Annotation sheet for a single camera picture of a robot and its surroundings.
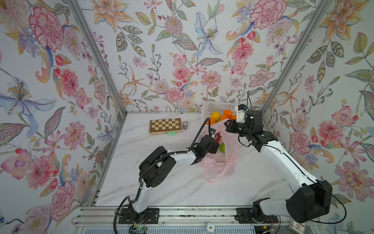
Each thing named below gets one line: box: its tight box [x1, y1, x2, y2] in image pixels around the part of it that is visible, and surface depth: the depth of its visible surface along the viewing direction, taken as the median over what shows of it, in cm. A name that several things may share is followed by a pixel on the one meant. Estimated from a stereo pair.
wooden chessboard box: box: [149, 117, 183, 136], surface depth 112 cm
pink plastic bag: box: [202, 118, 239, 184], surface depth 83 cm
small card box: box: [288, 216, 307, 234], surface depth 72 cm
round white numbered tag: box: [206, 222, 215, 233], surface depth 68 cm
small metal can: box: [182, 121, 189, 131], surface depth 112 cm
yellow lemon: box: [210, 111, 221, 121], surface depth 115 cm
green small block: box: [167, 131, 177, 137], surface depth 109 cm
